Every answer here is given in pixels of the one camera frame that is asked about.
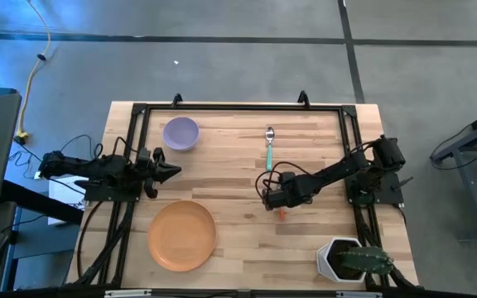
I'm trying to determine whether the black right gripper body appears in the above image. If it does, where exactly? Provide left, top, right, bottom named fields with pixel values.
left=262, top=171, right=316, bottom=212

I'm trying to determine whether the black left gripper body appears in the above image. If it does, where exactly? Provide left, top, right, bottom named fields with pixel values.
left=137, top=147, right=166, bottom=199

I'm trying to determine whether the purple bowl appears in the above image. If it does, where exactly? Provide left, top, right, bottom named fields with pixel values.
left=162, top=116, right=200, bottom=152

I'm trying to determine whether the teal handled metal spoon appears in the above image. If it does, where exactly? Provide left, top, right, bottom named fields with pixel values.
left=264, top=126, right=276, bottom=172

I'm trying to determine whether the orange plate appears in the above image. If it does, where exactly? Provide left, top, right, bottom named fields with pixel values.
left=147, top=199, right=218, bottom=273

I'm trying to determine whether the white geometric plant pot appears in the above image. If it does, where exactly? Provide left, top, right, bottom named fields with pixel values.
left=316, top=236, right=368, bottom=285

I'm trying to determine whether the white paper sheet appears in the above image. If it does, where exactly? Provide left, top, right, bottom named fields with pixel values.
left=47, top=175, right=89, bottom=227

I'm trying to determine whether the green cactus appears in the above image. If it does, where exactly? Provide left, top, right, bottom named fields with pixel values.
left=337, top=246, right=395, bottom=276

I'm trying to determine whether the dark side desk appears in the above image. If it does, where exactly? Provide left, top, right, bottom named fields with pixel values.
left=0, top=180, right=84, bottom=293

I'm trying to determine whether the dark metal cart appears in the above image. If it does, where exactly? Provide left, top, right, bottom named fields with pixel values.
left=428, top=103, right=477, bottom=243

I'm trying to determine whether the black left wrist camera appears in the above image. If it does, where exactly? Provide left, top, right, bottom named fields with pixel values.
left=137, top=147, right=152, bottom=166

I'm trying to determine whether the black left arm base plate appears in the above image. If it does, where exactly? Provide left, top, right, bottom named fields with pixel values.
left=83, top=180, right=141, bottom=204

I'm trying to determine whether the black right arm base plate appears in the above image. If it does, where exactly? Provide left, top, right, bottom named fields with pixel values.
left=345, top=171, right=405, bottom=206

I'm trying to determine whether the black aluminium table frame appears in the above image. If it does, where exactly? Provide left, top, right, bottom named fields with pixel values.
left=68, top=90, right=420, bottom=293

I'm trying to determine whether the yellow floor cable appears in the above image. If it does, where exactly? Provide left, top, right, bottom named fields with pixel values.
left=14, top=0, right=53, bottom=144

